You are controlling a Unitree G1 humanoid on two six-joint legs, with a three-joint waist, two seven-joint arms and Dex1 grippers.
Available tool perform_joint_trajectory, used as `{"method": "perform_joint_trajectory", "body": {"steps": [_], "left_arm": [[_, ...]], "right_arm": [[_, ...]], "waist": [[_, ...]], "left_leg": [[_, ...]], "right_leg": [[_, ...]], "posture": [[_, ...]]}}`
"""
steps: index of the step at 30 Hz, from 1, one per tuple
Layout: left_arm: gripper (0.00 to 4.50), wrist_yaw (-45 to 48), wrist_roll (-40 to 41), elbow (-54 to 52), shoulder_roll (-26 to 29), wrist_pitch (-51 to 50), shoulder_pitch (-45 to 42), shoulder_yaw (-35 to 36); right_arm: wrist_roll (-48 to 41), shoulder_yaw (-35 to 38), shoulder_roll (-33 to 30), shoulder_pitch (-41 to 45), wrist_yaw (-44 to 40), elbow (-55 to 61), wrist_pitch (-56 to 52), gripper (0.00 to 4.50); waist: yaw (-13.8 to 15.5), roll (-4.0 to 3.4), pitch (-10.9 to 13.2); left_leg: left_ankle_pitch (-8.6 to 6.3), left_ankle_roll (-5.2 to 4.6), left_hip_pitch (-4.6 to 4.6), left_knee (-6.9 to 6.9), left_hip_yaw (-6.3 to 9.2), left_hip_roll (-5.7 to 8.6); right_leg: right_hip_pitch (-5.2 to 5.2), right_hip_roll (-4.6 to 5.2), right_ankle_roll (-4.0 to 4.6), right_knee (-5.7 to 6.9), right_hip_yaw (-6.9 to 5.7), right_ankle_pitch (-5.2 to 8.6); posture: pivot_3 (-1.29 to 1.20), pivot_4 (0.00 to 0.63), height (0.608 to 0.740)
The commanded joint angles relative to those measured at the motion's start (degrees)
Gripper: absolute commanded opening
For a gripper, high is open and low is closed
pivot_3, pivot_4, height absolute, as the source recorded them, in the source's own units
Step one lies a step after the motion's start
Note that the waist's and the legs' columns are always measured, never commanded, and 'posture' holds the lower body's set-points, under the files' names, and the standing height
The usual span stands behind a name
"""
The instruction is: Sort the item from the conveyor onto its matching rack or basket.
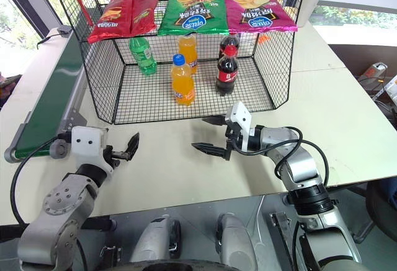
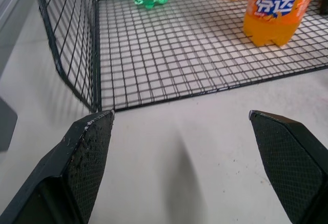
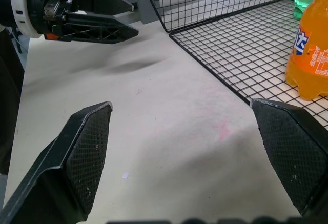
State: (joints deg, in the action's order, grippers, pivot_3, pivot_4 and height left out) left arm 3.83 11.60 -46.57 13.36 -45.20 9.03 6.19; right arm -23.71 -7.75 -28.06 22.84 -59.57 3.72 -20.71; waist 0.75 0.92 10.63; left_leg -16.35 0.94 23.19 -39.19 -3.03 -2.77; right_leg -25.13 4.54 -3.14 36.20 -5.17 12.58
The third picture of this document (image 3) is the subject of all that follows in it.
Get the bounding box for black wire mesh basket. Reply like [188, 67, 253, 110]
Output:
[148, 0, 328, 128]

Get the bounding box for dark panel beside table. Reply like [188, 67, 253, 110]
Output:
[0, 26, 27, 176]

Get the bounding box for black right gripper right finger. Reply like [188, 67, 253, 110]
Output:
[250, 97, 328, 217]

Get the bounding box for orange soda bottle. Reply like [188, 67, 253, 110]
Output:
[285, 0, 328, 100]

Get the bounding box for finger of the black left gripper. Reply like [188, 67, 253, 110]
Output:
[62, 12, 140, 45]
[71, 0, 136, 14]

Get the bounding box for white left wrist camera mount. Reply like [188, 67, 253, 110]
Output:
[9, 0, 45, 39]

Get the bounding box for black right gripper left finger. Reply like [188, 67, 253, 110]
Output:
[0, 101, 113, 224]

